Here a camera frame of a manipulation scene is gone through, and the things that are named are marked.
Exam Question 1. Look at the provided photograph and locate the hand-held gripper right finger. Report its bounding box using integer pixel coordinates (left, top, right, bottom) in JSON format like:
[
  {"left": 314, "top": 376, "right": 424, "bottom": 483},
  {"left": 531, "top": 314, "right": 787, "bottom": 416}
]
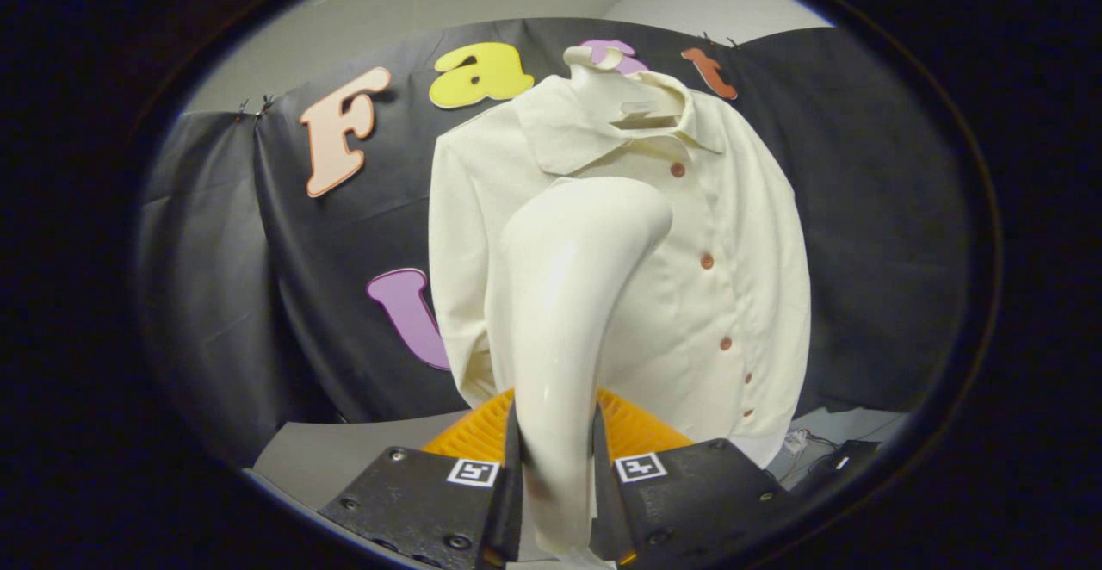
[{"left": 590, "top": 387, "right": 806, "bottom": 567}]

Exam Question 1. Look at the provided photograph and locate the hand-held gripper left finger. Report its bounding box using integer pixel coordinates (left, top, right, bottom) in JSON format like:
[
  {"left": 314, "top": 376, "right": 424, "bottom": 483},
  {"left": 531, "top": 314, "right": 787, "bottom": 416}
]
[{"left": 319, "top": 387, "right": 523, "bottom": 570}]

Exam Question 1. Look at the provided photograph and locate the white garment steamer head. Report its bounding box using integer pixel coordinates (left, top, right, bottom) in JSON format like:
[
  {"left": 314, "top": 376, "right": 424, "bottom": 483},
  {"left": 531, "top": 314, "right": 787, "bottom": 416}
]
[{"left": 499, "top": 177, "right": 674, "bottom": 558}]

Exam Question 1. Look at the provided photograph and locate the cream button shirt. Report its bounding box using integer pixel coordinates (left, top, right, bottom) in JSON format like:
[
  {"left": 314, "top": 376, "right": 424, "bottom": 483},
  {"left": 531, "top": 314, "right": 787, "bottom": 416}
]
[{"left": 428, "top": 71, "right": 812, "bottom": 468}]

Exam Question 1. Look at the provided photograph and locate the white plastic clothes hanger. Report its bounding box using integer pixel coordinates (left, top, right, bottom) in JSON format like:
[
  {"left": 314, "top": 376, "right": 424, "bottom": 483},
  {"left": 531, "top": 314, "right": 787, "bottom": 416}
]
[{"left": 564, "top": 45, "right": 690, "bottom": 132}]

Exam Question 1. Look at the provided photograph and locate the grey cabinet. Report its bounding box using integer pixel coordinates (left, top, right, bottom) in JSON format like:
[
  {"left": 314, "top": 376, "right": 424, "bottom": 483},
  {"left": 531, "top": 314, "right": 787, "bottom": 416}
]
[{"left": 250, "top": 411, "right": 517, "bottom": 511}]

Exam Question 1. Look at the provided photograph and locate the black backdrop cloth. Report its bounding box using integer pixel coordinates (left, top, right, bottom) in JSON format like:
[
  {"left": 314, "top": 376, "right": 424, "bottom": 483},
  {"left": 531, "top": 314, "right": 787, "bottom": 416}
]
[{"left": 138, "top": 17, "right": 978, "bottom": 468}]

